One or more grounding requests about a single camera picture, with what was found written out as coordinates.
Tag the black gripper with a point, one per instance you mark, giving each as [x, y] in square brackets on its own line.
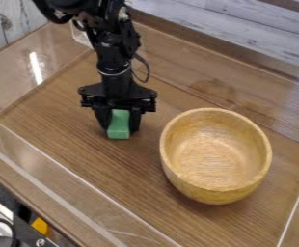
[117, 93]

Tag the green rectangular block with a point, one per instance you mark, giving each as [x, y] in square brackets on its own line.
[117, 128]

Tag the brown wooden bowl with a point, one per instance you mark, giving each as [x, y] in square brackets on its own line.
[216, 155]

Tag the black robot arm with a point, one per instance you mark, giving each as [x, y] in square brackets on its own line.
[105, 19]

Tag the yellow tag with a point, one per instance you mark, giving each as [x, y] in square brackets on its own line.
[40, 226]

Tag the clear acrylic corner bracket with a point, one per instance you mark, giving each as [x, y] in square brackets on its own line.
[79, 34]

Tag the clear acrylic enclosure wall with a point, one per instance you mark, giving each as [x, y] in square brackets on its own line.
[76, 208]

